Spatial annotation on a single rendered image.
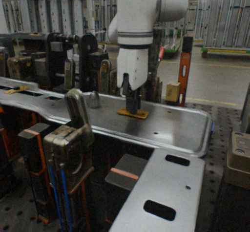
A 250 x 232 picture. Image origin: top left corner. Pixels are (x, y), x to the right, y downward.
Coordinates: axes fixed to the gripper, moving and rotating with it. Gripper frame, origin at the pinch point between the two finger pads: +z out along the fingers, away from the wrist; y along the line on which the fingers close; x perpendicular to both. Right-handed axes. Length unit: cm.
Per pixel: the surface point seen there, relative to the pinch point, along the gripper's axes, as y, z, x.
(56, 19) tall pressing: -349, -14, -342
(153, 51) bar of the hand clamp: -15.1, -11.8, -0.1
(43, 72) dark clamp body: -16, 0, -49
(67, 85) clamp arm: -11.2, 2.6, -32.5
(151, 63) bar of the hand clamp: -14.6, -8.1, -0.1
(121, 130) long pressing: 9.5, 3.3, 0.9
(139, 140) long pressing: 11.1, 3.6, 6.3
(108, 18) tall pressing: -704, -14, -406
